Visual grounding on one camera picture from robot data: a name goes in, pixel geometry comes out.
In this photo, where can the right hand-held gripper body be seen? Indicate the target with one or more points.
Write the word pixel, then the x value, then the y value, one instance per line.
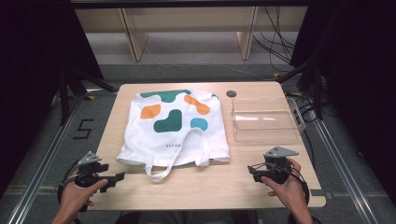
pixel 278 168

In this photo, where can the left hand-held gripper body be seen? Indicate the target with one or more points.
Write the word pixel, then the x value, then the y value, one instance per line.
pixel 90 169

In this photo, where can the clear plastic container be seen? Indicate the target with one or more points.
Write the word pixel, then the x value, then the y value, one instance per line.
pixel 264 124

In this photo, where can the white patterned tote bag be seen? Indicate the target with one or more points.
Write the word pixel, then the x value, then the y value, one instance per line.
pixel 174 140

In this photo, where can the person's right hand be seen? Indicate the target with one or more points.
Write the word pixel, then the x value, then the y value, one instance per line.
pixel 289 193

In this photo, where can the person's left hand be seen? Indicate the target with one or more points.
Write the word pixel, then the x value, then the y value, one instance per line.
pixel 77 196

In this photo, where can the grey tape strip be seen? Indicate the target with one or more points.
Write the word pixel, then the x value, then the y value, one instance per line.
pixel 320 193

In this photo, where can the dark round table grommet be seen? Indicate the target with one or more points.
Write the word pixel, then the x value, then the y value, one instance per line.
pixel 231 93

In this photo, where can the black curtain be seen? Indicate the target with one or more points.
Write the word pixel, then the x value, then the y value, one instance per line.
pixel 358 62
pixel 37 62

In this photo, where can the wooden desk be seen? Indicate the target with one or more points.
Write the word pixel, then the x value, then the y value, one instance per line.
pixel 186 18

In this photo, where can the aluminium floor rail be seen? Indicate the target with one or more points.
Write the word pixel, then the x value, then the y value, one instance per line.
pixel 342 168
pixel 40 168

